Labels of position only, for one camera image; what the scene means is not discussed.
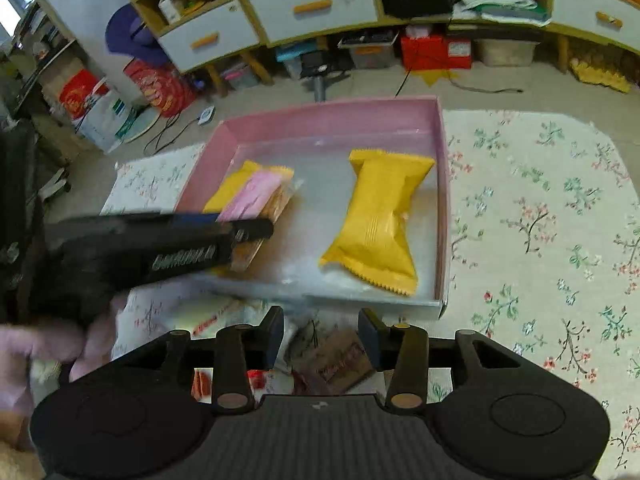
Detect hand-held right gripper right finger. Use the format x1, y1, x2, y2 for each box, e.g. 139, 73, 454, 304
357, 307, 538, 415

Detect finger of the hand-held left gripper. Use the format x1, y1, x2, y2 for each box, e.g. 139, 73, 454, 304
170, 211, 223, 223
230, 217, 275, 262

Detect red gift bag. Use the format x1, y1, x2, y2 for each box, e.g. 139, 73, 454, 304
125, 57, 197, 118

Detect purple hat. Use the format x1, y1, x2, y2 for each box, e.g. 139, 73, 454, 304
105, 4, 168, 68

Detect red white plastic bag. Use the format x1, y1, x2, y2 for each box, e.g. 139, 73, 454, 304
59, 70, 109, 121

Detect large yellow snack packet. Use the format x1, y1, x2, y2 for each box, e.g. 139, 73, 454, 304
319, 149, 436, 297

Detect brown paper snack packet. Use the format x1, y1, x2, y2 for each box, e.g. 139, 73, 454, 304
292, 327, 378, 397

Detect red box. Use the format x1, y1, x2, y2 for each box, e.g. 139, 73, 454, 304
400, 34, 473, 72

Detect black cable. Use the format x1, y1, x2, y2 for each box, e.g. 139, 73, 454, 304
395, 66, 524, 97

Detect pink snack packet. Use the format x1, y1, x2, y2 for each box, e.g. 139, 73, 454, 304
217, 166, 296, 222

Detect clear storage box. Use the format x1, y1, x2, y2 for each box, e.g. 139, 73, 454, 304
347, 42, 397, 70
474, 38, 539, 67

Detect low yellow cabinet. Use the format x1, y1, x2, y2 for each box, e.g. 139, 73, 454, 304
375, 0, 640, 78

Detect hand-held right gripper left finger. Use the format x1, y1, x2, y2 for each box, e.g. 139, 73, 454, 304
112, 305, 286, 414

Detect white drawer orange handle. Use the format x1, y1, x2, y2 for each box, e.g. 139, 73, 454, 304
156, 0, 261, 73
551, 0, 640, 53
246, 0, 385, 47

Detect white shopping bag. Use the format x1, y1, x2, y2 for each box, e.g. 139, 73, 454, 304
75, 91, 151, 154

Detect pink cardboard box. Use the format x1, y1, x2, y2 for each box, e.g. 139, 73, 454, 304
172, 95, 453, 321

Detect pink and yellow snack packets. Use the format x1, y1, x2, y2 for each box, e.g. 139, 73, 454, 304
227, 182, 303, 273

